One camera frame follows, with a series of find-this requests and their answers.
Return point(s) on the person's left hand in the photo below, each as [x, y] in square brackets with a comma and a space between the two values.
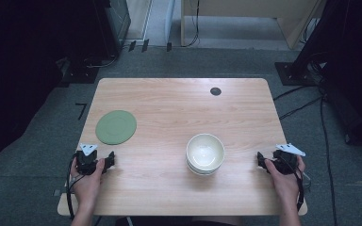
[86, 185]

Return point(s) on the person's dark clothed legs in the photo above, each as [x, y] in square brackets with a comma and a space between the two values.
[176, 221]

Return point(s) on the dark round table grommet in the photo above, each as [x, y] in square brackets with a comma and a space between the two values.
[215, 91]

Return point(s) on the white upright panel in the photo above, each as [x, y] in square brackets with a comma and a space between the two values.
[169, 19]

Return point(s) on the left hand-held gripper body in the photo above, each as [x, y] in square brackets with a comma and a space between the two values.
[86, 161]

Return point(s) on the light wooden desk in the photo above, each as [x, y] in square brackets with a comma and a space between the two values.
[248, 8]

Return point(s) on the black stand base plate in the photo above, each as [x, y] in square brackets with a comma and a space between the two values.
[290, 75]

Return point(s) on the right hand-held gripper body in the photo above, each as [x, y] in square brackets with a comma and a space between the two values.
[285, 161]

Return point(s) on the black cabinet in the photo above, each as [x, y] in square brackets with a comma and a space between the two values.
[118, 22]

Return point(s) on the cream ceramic bowl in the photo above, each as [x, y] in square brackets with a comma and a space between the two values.
[205, 152]
[201, 171]
[202, 174]

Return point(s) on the black flat base plate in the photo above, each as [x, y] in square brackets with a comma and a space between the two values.
[81, 74]

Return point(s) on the green round plate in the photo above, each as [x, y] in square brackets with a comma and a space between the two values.
[116, 127]

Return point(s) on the person's right hand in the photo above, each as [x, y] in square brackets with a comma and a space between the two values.
[283, 183]

